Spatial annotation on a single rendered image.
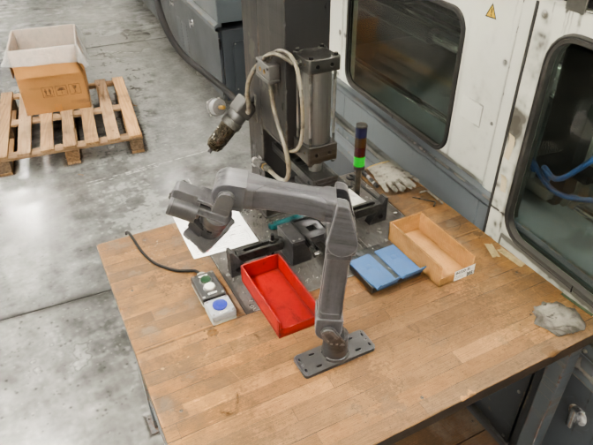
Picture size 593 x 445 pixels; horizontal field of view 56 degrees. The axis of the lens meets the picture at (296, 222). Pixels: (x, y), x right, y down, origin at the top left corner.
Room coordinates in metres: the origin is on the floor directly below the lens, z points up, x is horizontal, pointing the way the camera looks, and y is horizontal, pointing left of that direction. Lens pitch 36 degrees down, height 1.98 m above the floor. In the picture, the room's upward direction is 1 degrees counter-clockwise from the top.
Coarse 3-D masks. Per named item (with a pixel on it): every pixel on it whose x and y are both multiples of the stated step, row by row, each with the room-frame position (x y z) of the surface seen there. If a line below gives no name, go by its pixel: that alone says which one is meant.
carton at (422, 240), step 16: (400, 224) 1.40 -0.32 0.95; (416, 224) 1.43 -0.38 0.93; (432, 224) 1.38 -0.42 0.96; (400, 240) 1.34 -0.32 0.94; (416, 240) 1.38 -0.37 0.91; (432, 240) 1.37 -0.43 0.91; (448, 240) 1.31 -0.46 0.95; (416, 256) 1.26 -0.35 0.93; (432, 256) 1.30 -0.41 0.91; (448, 256) 1.30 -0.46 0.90; (464, 256) 1.25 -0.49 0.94; (432, 272) 1.20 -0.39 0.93; (448, 272) 1.22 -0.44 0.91; (464, 272) 1.21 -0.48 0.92
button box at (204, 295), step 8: (128, 232) 1.44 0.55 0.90; (160, 264) 1.27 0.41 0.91; (200, 272) 1.21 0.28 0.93; (208, 272) 1.21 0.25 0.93; (192, 280) 1.17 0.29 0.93; (216, 280) 1.17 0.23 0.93; (200, 288) 1.14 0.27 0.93; (216, 288) 1.14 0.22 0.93; (200, 296) 1.11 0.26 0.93; (208, 296) 1.11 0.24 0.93; (216, 296) 1.11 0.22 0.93
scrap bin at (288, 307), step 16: (272, 256) 1.24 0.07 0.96; (256, 272) 1.22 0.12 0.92; (272, 272) 1.23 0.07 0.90; (288, 272) 1.19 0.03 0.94; (256, 288) 1.10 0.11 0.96; (272, 288) 1.16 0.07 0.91; (288, 288) 1.16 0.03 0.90; (304, 288) 1.10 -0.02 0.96; (272, 304) 1.10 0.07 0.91; (288, 304) 1.10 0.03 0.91; (304, 304) 1.10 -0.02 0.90; (272, 320) 1.01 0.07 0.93; (288, 320) 1.04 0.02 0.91; (304, 320) 1.02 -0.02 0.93
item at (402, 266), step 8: (384, 248) 1.31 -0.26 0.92; (392, 248) 1.31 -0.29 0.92; (384, 256) 1.28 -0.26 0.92; (400, 256) 1.28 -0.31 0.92; (392, 264) 1.24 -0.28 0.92; (400, 264) 1.24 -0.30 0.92; (408, 264) 1.24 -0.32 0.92; (400, 272) 1.20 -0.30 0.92; (408, 272) 1.20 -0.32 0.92; (416, 272) 1.19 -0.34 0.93
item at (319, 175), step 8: (272, 144) 1.51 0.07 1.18; (280, 152) 1.46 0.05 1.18; (296, 160) 1.41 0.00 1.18; (296, 168) 1.37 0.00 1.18; (304, 168) 1.36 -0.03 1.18; (312, 168) 1.34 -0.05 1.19; (320, 168) 1.34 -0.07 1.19; (328, 168) 1.35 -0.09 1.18; (296, 176) 1.36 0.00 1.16; (304, 176) 1.32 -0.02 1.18; (312, 176) 1.31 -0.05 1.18; (320, 176) 1.31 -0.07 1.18; (328, 176) 1.31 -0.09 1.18; (336, 176) 1.32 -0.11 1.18; (304, 184) 1.32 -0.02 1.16; (312, 184) 1.28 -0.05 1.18; (320, 184) 1.29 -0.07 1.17; (328, 184) 1.31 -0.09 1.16
